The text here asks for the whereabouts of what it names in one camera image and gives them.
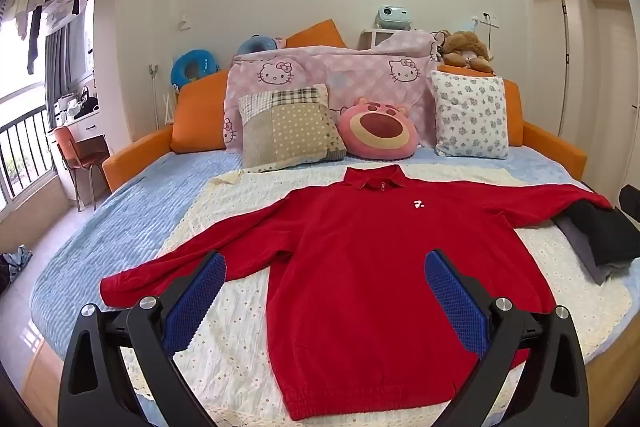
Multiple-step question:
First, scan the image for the blue plush toy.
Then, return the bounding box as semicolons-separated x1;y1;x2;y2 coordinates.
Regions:
236;33;286;56

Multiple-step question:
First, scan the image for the light blue quilted bedspread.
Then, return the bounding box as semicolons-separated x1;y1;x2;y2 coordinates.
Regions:
30;144;586;348

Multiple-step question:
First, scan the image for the blue checked cloth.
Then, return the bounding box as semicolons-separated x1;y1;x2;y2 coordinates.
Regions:
0;246;33;293

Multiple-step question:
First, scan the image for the red chair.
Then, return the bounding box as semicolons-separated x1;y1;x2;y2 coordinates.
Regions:
52;126;111;212

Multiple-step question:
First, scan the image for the white floral pillow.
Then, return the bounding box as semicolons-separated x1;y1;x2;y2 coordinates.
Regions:
430;69;510;159

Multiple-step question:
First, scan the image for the red sweater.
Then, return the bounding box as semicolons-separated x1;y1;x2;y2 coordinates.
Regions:
100;164;613;422

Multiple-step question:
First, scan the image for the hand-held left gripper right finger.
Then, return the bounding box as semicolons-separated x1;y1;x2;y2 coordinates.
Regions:
422;249;591;427

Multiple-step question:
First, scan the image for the white desk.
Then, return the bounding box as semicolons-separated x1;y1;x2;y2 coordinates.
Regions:
47;107;108;202

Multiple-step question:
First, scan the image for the blue swim ring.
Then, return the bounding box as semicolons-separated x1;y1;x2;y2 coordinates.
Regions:
171;49;221;90

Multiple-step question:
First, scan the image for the orange cushion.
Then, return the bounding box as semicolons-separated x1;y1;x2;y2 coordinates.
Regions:
285;19;348;50

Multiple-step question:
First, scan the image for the white metal rack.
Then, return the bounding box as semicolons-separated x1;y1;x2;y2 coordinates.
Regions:
150;63;176;128

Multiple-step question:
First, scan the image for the grey garment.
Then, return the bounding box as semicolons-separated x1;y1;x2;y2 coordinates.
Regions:
552;217;631;285

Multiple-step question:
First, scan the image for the white daisy blanket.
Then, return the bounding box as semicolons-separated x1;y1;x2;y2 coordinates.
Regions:
120;167;633;427

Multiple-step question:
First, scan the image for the white projector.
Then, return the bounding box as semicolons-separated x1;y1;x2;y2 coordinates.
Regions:
376;5;413;30

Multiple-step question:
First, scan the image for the white shelf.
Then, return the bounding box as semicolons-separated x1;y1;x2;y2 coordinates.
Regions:
360;28;401;50

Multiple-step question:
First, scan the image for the brown plush toy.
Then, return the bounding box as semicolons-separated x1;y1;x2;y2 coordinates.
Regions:
437;29;496;72

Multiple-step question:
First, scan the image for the black balcony railing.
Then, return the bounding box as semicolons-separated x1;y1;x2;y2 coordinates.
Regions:
0;104;56;212

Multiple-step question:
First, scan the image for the grey curtain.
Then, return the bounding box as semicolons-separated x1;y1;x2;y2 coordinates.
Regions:
44;24;76;102

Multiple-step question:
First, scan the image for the pink cat print quilt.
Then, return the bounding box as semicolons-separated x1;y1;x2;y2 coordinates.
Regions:
222;29;443;152

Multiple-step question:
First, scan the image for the black bag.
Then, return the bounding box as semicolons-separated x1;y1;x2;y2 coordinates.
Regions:
75;89;101;115

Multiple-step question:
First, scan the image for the orange sofa bed frame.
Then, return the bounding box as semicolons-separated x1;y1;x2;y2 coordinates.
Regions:
102;64;588;192

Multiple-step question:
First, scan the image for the patchwork pillow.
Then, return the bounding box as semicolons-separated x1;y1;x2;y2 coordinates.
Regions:
237;83;347;171

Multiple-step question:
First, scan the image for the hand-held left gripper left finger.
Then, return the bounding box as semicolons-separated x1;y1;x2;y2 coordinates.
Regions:
57;250;228;427

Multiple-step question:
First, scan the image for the white door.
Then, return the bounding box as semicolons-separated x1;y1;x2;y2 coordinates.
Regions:
530;0;571;142
587;0;640;188

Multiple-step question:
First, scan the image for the pink bear plush cushion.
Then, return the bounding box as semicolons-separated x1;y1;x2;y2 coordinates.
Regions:
336;97;418;159

